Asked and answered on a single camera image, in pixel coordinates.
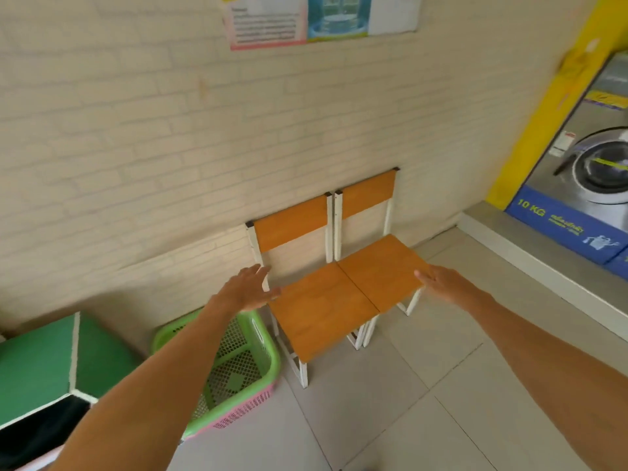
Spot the person's left hand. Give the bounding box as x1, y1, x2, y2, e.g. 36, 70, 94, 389
212, 264, 282, 315

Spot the grey raised plinth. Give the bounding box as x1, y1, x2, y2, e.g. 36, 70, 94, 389
456, 201, 628, 344

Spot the green fabric hamper white trim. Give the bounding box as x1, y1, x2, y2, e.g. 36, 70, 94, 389
0, 311, 144, 471

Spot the silver washing machine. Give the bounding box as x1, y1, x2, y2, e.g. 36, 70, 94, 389
505, 51, 628, 281

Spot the person's right hand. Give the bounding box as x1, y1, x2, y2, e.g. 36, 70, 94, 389
414, 265, 480, 310

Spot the green plastic laundry basket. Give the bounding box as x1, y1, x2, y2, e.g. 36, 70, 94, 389
151, 308, 282, 437

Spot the wooden chair white frame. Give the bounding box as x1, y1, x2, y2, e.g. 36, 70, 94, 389
245, 192, 381, 389
334, 167, 432, 350

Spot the wall poster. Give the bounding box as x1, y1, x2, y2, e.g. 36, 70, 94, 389
219, 0, 424, 51

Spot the black cloth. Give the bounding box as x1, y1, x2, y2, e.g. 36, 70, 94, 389
0, 394, 92, 470

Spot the round washing machine door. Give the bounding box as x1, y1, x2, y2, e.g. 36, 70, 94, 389
553, 126, 628, 205

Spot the person's right forearm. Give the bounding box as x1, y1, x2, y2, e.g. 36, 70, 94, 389
463, 288, 628, 471

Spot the person's left forearm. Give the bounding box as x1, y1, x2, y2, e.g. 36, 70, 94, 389
48, 295, 231, 471

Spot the pink plastic laundry basket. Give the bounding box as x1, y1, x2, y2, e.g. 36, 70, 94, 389
182, 381, 275, 441

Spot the yellow surround panel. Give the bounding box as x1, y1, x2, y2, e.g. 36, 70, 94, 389
486, 0, 628, 211

